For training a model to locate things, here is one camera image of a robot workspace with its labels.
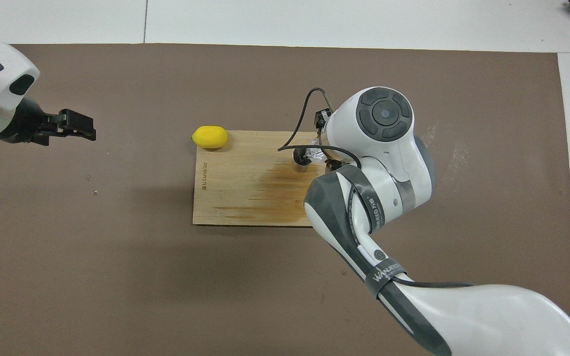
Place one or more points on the yellow lemon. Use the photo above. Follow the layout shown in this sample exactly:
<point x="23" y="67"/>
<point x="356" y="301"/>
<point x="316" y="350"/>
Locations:
<point x="210" y="137"/>

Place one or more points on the wooden cutting board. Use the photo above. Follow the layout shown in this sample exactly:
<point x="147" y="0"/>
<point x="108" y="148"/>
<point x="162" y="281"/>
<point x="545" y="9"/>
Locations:
<point x="245" y="183"/>

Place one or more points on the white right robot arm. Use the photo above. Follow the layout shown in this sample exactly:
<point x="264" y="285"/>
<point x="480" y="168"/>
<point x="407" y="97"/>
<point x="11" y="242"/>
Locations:
<point x="389" y="163"/>

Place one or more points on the steel double jigger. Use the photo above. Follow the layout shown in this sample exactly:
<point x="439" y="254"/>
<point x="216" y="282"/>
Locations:
<point x="301" y="164"/>

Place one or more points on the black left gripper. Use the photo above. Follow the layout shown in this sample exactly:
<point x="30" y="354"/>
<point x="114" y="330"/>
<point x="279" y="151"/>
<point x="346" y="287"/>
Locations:
<point x="32" y="126"/>

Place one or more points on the brown table mat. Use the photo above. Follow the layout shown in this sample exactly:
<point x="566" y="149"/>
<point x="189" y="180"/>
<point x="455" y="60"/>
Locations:
<point x="117" y="296"/>

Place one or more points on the small clear glass cup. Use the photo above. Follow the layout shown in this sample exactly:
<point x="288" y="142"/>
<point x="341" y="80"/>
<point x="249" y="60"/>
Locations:
<point x="316" y="154"/>

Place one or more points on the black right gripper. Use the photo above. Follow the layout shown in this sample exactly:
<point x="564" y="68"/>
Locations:
<point x="322" y="119"/>

